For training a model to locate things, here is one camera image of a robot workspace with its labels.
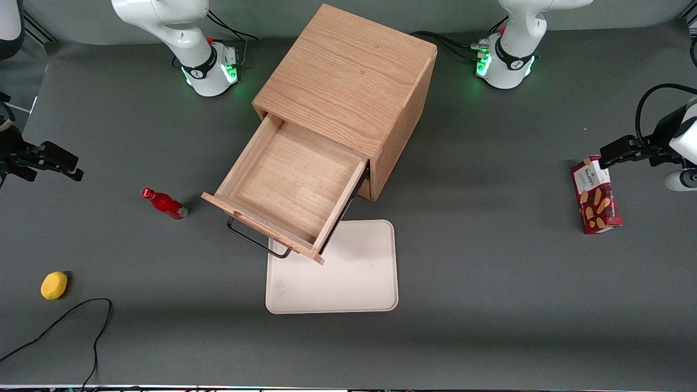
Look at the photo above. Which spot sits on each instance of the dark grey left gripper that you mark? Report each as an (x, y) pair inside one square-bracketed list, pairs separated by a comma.
[(660, 134)]

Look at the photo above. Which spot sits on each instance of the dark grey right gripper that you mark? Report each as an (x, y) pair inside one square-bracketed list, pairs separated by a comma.
[(11, 147)]

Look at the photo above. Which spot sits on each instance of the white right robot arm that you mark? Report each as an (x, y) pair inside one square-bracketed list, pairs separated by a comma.
[(201, 71)]

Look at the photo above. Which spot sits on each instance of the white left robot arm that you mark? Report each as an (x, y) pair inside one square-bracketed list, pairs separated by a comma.
[(512, 60)]

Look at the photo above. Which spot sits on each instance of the oak wooden drawer cabinet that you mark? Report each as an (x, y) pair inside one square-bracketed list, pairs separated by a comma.
[(348, 76)]

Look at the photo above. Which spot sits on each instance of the red shortbread cookie box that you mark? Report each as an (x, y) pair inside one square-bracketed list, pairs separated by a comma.
[(599, 207)]

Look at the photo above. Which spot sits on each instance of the red plastic bottle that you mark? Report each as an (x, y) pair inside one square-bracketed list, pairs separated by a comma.
[(166, 204)]

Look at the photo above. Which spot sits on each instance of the yellow lemon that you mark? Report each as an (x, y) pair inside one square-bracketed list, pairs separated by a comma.
[(54, 286)]

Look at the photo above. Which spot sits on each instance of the beige plastic tray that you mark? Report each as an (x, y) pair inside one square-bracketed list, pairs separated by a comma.
[(354, 272)]

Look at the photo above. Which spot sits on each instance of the dark aluminium frame rail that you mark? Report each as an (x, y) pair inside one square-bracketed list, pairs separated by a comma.
[(38, 31), (689, 20)]

